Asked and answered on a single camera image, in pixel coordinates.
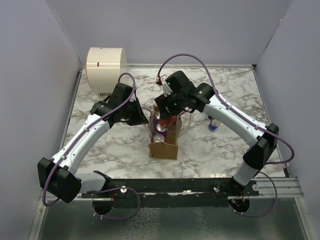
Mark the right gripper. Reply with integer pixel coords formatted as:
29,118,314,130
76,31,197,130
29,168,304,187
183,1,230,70
154,90,187,121

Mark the purple soda can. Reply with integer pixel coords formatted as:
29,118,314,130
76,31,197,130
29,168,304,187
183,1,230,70
155,123,168,136
153,111,161,124

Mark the red soda can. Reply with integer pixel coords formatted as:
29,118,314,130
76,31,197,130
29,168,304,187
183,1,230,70
158,115,177,128

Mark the blue and silver energy can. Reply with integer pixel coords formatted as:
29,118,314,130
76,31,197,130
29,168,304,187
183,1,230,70
208,117,221,132

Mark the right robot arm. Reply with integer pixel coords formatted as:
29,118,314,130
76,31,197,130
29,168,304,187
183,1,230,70
155,70,279,196

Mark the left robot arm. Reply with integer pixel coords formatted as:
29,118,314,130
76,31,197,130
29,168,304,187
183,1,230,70
37,83,148,203

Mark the silver top can front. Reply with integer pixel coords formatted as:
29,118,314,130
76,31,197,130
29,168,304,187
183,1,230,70
152,133,165,143

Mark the cream cylindrical container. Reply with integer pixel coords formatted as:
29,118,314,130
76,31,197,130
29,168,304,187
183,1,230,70
85,47,127,96

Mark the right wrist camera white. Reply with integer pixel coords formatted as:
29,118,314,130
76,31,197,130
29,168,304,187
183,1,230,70
162,82,173,97

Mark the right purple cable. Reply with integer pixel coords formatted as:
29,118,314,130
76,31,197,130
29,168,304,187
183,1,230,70
156,53,295,165

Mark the purple cable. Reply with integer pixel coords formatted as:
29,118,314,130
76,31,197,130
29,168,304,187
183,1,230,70
156,53,295,165
42,72,138,207

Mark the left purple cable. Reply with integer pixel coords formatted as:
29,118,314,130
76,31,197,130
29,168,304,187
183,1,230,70
42,72,138,207

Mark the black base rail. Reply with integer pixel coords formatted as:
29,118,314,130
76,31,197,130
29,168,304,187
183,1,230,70
81,177,259,209

